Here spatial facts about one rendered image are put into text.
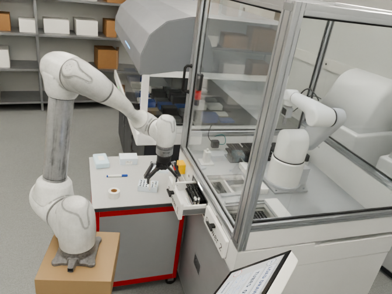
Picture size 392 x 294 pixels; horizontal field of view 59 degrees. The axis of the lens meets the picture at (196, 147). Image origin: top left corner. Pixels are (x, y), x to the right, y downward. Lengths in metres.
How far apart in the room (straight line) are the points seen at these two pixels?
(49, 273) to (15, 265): 1.33
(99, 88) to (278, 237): 1.02
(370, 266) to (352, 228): 0.38
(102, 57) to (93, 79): 4.17
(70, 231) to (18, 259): 1.49
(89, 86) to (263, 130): 0.66
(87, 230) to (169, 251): 1.00
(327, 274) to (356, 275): 0.22
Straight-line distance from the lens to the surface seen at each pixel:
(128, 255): 2.39
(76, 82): 1.32
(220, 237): 1.75
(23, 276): 2.85
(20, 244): 3.11
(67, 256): 1.63
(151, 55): 2.48
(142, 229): 2.27
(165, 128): 1.70
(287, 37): 1.24
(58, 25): 5.39
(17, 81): 5.95
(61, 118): 1.51
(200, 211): 1.97
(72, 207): 1.50
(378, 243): 2.15
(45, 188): 1.63
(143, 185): 2.24
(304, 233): 1.76
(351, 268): 2.17
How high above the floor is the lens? 2.02
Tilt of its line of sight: 26 degrees down
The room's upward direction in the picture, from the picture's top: 8 degrees clockwise
